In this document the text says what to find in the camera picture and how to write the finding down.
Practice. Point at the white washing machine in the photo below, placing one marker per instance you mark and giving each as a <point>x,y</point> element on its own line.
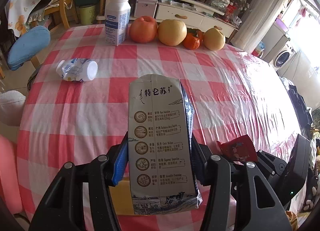
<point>279,49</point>

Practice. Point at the white cushioned stool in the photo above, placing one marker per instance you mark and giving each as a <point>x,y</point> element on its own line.
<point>11,107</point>

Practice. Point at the tall white milk carton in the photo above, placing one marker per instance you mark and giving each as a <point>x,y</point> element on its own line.
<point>117,14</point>

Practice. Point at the yellow square sponge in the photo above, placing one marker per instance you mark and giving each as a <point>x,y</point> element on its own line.
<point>121,198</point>

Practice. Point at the white TV cabinet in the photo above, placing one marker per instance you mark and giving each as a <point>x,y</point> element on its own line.
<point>194,14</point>

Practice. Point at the small yellow pear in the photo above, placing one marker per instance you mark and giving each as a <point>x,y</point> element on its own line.
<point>214,39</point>

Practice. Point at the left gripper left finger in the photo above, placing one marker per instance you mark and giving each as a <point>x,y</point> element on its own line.
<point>61,207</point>

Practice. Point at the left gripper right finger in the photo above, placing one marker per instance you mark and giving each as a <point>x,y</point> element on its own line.
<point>257,205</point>

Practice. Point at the orange patterned white cloth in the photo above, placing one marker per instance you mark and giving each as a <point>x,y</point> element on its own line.
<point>18,13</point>

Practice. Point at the red snack wrapper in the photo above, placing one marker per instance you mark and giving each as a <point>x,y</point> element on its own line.
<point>240,149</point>

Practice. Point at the blue cushioned stool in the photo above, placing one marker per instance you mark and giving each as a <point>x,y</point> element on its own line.
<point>28,46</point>

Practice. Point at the pink checkered tablecloth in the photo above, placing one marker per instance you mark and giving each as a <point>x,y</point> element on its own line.
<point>78,105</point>

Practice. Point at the small orange persimmon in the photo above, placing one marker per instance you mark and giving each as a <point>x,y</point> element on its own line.
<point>193,39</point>

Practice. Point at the red apple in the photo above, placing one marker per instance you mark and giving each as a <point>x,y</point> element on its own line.
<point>143,29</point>

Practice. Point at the pink plastic basin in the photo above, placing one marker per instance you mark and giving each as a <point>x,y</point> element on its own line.
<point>10,192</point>

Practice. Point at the grey milk carton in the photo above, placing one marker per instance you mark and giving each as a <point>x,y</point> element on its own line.
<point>160,124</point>

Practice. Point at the pink storage box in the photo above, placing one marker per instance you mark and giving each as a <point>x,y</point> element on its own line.
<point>145,8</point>

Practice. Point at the light green trash bin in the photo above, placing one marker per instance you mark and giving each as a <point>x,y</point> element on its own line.
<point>87,14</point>

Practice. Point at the crushed white plastic bottle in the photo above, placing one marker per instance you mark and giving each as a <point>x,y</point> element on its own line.
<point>77,69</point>

